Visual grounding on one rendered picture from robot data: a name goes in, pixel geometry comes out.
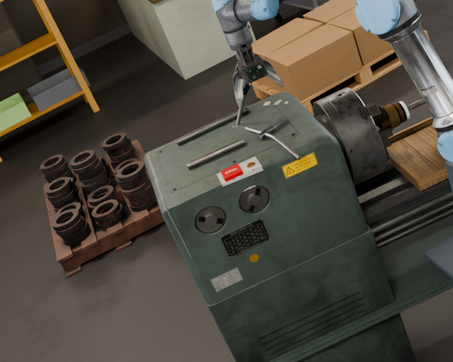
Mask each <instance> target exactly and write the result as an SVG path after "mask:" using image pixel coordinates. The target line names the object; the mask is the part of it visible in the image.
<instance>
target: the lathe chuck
mask: <svg viewBox="0 0 453 362"><path fill-rule="evenodd" d="M338 93H344V95H343V96H341V97H335V96H336V94H338ZM324 98H325V99H327V100H328V101H329V102H330V103H331V104H332V105H333V107H335V109H336V110H337V112H338V114H339V115H340V116H341V118H342V120H343V122H344V124H345V126H346V127H347V130H348V132H349V134H350V136H351V138H352V141H353V142H354V145H355V147H356V150H357V153H358V155H359V158H360V162H361V165H362V180H363V179H365V178H366V177H369V176H370V175H373V174H375V173H377V172H379V171H381V170H384V169H385V167H386V155H385V149H384V146H383V142H382V139H381V138H380V134H379V132H378V129H377V127H376V125H375V122H374V121H373V119H372V117H371V116H369V117H367V118H368V119H367V120H364V119H362V118H361V116H360V115H359V113H358V108H360V107H362V108H364V107H365V105H364V103H363V102H362V100H361V99H360V97H359V96H358V95H357V94H356V93H355V92H354V91H353V90H352V89H350V88H343V89H341V90H339V91H337V92H336V93H332V94H331V95H329V96H327V97H324ZM377 163H378V164H379V166H378V167H377V168H376V169H374V170H371V169H370V168H371V166H373V165H374V164H377Z"/></svg>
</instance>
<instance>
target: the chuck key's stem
mask: <svg viewBox="0 0 453 362"><path fill-rule="evenodd" d="M285 122H286V118H283V117H282V119H280V120H279V121H277V123H276V124H274V125H271V126H269V127H267V128H266V129H265V130H264V131H262V132H261V133H259V134H258V135H257V137H258V139H259V140H263V139H264V138H265V137H266V136H265V133H268V134H271V133H273V132H274V131H275V129H276V128H277V127H279V126H281V125H283V124H284V123H285Z"/></svg>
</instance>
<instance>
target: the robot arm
mask: <svg viewBox="0 0 453 362"><path fill-rule="evenodd" d="M211 1H212V4H213V6H214V10H215V13H216V15H217V17H218V20H219V23H220V25H221V28H222V30H223V32H224V36H225V38H226V41H227V43H228V45H229V46H230V48H231V50H232V51H236V57H237V59H238V61H237V65H236V67H235V71H234V74H233V78H232V80H233V86H234V94H235V98H236V101H237V104H238V106H239V107H240V108H241V105H242V96H243V88H244V87H245V84H248V82H247V80H248V81H249V82H250V83H252V82H254V81H256V80H259V79H260V78H263V77H265V76H266V77H270V78H271V79H272V80H273V81H276V83H277V84H278V85H279V86H281V87H283V88H284V85H283V82H282V80H281V78H280V77H279V75H278V74H277V73H276V71H275V70H274V69H273V67H272V65H271V64H270V63H269V62H268V61H267V60H265V59H262V58H261V57H260V56H259V55H258V54H255V53H253V51H252V45H251V44H252V43H253V39H252V35H251V32H250V30H249V29H250V28H251V26H250V25H248V24H247V23H248V22H253V21H259V20H260V21H263V20H267V19H271V18H273V17H275V16H276V15H277V13H278V10H279V4H280V3H281V2H283V1H291V0H211ZM415 1H416V0H357V1H356V5H355V13H356V17H357V20H358V22H359V23H360V25H361V26H362V27H363V28H364V29H365V30H366V31H368V32H369V31H370V32H371V33H372V34H377V35H378V37H379V38H380V40H382V41H386V42H389V43H390V45H391V47H392V48H393V50H394V51H395V53H396V55H397V56H398V58H399V60H400V61H401V63H402V64H403V66H404V68H405V69H406V71H407V73H408V74H409V75H410V77H411V79H412V81H413V82H414V84H415V86H416V87H417V88H418V91H419V92H420V94H421V95H422V97H423V99H424V100H425V102H426V104H427V105H428V107H429V108H430V110H431V112H432V113H433V115H434V120H433V126H434V128H435V129H436V132H437V133H438V135H439V138H438V143H437V148H438V150H439V153H440V154H441V156H443V158H445V159H446V160H448V161H450V162H453V80H452V78H451V76H450V74H449V73H448V71H447V69H446V68H445V67H444V64H443V63H442V61H441V59H440V58H439V56H438V55H437V53H436V51H435V49H434V48H433V46H432V44H431V43H430V41H429V39H428V37H427V36H426V34H425V32H424V31H423V29H422V28H421V25H420V24H419V21H420V18H421V13H420V11H419V10H418V8H417V6H416V5H415V3H414V2H415ZM242 76H243V77H244V79H242ZM244 80H245V82H244Z"/></svg>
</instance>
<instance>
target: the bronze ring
mask: <svg viewBox="0 0 453 362"><path fill-rule="evenodd" d="M381 108H385V110H386V111H387V112H388V115H389V116H390V118H389V120H388V121H385V122H383V123H381V124H379V125H377V126H378V127H379V129H381V130H383V129H386V128H388V127H389V128H391V130H393V129H394V128H395V127H397V126H400V124H402V123H403V122H405V121H407V115H406V112H405V110H404V108H403V107H402V105H401V104H400V103H399V102H396V103H393V104H388V105H386V106H381Z"/></svg>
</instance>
